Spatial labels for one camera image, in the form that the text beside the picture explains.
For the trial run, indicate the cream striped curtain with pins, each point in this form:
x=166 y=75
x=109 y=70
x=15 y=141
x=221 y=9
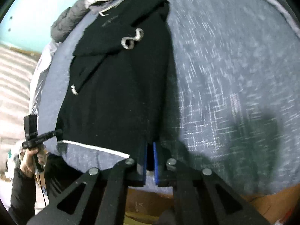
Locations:
x=14 y=86

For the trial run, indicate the blue mottled bed sheet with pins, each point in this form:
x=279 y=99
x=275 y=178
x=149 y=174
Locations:
x=222 y=75

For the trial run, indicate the wooden board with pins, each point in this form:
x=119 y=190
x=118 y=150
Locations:
x=25 y=50

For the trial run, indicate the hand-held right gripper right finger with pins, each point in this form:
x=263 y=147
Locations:
x=155 y=164

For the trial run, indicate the person's left forearm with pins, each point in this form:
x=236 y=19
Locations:
x=22 y=192

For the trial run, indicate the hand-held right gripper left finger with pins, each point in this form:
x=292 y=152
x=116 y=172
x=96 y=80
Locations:
x=145 y=157

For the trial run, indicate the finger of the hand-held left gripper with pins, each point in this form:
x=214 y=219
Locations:
x=54 y=134

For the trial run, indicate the pale lilac blanket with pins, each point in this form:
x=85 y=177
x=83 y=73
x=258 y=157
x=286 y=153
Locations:
x=41 y=70

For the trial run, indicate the person's left hand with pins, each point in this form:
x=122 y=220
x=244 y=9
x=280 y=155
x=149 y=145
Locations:
x=27 y=164

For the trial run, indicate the dark grey duvet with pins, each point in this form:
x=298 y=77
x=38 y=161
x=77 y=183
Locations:
x=68 y=21

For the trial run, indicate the black sweater with white trim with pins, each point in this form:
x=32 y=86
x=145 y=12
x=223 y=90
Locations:
x=121 y=86

